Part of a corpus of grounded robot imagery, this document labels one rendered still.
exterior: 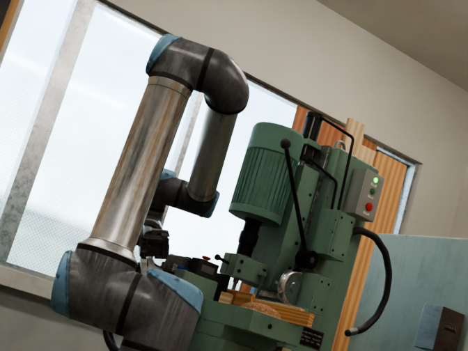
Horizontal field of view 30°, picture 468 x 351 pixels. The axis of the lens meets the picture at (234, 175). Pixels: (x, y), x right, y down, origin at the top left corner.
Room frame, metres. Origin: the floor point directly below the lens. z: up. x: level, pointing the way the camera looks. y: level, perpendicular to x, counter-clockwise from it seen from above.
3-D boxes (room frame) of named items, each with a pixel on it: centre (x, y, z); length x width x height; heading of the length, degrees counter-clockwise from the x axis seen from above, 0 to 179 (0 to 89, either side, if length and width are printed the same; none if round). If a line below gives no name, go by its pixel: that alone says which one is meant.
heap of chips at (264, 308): (2.54, -0.19, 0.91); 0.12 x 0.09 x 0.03; 129
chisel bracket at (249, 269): (2.80, -0.12, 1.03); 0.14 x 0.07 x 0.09; 129
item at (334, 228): (2.81, -0.37, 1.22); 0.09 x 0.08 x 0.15; 129
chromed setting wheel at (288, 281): (2.77, -0.28, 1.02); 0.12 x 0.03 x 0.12; 129
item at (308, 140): (2.88, -0.21, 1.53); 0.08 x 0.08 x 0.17; 39
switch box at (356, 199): (2.88, -0.44, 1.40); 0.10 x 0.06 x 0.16; 129
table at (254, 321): (2.72, -0.02, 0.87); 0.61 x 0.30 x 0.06; 39
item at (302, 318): (2.75, -0.14, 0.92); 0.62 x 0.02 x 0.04; 39
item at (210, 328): (2.75, -0.06, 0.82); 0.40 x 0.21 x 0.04; 39
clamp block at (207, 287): (2.67, 0.05, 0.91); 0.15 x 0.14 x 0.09; 39
